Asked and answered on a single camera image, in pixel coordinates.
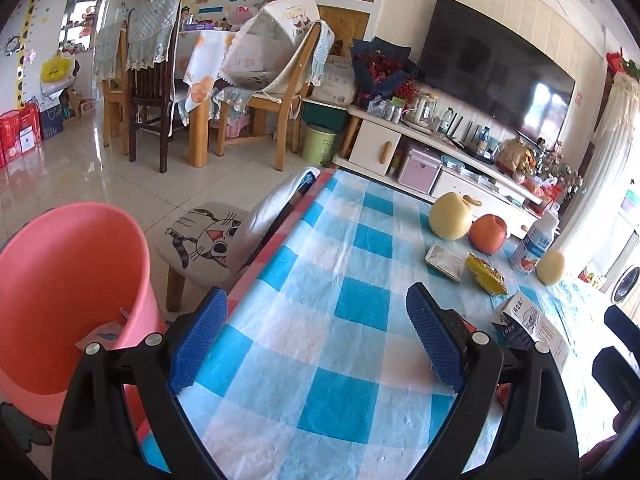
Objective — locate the light wooden dining chair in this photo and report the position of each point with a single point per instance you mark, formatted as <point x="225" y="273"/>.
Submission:
<point x="261" y="103"/>

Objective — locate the cat print stool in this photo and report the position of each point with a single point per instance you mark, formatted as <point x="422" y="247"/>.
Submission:
<point x="208" y="246"/>

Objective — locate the white washing machine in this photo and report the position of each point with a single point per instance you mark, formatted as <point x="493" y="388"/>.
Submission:
<point x="624" y="273"/>

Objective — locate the yellow snack wrapper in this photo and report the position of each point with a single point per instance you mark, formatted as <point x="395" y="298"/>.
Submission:
<point x="486" y="275"/>

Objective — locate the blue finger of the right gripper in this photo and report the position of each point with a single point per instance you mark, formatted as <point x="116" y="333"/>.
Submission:
<point x="622" y="327"/>
<point x="617" y="378"/>

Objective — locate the yellow pear right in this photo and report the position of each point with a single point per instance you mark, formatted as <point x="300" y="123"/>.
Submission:
<point x="550" y="267"/>

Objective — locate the white electric kettle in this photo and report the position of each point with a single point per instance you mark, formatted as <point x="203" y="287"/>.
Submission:
<point x="422" y="109"/>

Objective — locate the yellow pear left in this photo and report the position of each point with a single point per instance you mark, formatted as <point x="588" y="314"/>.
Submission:
<point x="451" y="216"/>

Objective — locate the black flat screen television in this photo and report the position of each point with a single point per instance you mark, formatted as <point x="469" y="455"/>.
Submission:
<point x="479" y="61"/>

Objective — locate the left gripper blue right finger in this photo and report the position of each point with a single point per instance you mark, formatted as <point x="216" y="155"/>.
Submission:
<point x="536" y="438"/>

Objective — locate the blue white checkered tablecloth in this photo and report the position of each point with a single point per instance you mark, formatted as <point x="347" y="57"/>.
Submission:
<point x="318" y="373"/>

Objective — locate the white yogurt drink bottle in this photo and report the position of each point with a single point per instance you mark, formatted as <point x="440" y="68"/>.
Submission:
<point x="535" y="243"/>

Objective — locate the dark blue flower bouquet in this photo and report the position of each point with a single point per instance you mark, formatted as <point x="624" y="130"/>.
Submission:
<point x="380" y="67"/>

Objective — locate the red orange apple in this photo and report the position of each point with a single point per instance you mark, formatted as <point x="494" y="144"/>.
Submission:
<point x="488" y="233"/>

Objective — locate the square silver foil packet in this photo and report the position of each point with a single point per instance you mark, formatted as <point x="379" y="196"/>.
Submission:
<point x="445" y="262"/>

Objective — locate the pink plastic trash bin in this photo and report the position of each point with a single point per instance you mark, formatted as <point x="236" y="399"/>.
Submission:
<point x="63" y="275"/>

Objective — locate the green small waste bin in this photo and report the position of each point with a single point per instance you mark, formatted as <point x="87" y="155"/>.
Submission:
<point x="318" y="145"/>

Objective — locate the yellow pear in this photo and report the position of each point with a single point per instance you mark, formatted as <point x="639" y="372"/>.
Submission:
<point x="451" y="216"/>
<point x="550" y="267"/>

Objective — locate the white standing air conditioner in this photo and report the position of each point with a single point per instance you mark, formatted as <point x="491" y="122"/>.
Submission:
<point x="608" y="175"/>

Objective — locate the dark wooden dining chair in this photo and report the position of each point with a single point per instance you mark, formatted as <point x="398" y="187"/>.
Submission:
<point x="150" y="68"/>

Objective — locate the dining table with floral cloth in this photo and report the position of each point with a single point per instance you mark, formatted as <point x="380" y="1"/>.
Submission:
<point x="200" y="57"/>

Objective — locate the pink storage box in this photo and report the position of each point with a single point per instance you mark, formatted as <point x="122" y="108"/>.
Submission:
<point x="419" y="170"/>

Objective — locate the white tv cabinet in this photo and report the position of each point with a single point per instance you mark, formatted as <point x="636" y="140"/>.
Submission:
<point x="376" y="148"/>

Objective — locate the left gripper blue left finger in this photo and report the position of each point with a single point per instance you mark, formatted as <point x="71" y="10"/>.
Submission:
<point x="95" y="438"/>

